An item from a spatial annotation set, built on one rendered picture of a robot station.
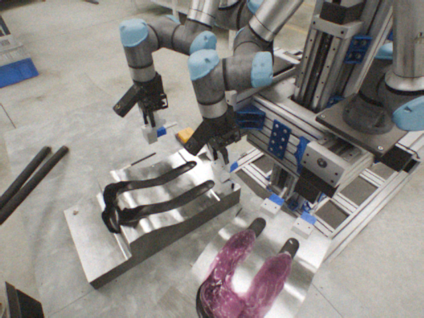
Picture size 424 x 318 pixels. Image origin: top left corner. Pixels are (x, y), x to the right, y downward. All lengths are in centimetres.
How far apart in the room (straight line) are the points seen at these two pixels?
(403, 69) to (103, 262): 85
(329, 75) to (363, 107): 22
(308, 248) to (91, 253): 61
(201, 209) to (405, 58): 61
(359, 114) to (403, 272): 128
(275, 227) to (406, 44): 54
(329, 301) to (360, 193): 116
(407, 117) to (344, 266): 125
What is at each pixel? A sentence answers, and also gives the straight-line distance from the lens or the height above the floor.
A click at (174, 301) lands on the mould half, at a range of 68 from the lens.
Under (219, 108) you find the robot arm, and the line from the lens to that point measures 67.
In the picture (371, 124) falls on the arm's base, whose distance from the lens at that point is 90.
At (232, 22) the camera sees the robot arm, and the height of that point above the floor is 119.
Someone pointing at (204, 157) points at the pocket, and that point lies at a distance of 97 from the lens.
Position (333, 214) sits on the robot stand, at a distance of 174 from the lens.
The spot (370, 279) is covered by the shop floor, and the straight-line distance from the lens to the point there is 188.
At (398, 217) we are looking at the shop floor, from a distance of 221.
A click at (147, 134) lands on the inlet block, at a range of 95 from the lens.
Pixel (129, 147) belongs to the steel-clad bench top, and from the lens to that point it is 115.
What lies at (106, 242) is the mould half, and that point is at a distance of 83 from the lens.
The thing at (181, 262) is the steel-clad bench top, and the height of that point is 80.
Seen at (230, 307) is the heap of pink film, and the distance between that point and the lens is 68.
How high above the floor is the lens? 156
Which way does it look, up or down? 48 degrees down
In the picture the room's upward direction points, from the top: straight up
